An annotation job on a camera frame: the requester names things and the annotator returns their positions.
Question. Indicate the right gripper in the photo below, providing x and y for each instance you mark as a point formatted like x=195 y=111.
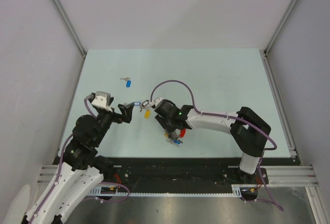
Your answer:
x=161 y=121

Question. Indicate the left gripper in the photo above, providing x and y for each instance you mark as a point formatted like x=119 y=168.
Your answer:
x=126 y=110

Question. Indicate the red handled keyring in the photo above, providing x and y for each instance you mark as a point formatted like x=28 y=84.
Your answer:
x=175 y=135

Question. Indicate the yellow tag key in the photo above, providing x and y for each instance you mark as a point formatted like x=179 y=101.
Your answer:
x=147 y=113

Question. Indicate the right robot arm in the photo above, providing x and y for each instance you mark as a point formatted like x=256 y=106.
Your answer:
x=249 y=131

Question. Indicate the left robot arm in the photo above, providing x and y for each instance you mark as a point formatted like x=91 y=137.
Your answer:
x=80 y=168

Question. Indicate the solid blue tag key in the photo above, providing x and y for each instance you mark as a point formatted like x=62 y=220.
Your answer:
x=128 y=81

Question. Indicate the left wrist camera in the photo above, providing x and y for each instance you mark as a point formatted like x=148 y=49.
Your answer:
x=98 y=100

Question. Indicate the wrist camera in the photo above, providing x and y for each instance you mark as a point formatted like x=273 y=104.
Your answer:
x=154 y=103
x=98 y=100

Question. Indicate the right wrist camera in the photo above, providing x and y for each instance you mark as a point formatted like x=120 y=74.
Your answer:
x=154 y=103

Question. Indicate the black frame key tag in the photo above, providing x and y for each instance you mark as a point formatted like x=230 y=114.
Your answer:
x=144 y=105

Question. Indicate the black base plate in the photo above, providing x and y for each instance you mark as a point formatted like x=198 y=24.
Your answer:
x=187 y=174

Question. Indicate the white cable duct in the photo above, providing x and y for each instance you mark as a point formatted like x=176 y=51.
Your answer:
x=222 y=191

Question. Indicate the left aluminium frame post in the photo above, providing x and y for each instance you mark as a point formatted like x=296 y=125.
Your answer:
x=69 y=27

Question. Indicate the aluminium frame post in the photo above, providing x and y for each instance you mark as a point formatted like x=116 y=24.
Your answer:
x=69 y=27
x=281 y=25

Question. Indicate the right aluminium frame post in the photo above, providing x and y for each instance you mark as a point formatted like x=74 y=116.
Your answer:
x=281 y=25

